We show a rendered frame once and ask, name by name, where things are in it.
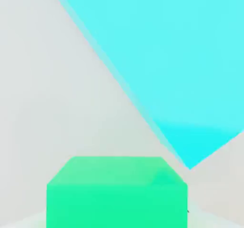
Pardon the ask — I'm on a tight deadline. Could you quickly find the small green cube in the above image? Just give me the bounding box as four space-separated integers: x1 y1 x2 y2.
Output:
46 155 189 228

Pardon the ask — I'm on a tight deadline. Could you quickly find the large cyan box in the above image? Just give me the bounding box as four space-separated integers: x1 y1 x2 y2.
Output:
46 0 244 171

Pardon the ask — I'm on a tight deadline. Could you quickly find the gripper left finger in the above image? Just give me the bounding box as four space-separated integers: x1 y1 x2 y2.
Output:
13 211 47 228

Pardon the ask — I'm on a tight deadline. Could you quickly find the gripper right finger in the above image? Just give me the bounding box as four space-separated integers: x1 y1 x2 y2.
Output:
187 202 237 228

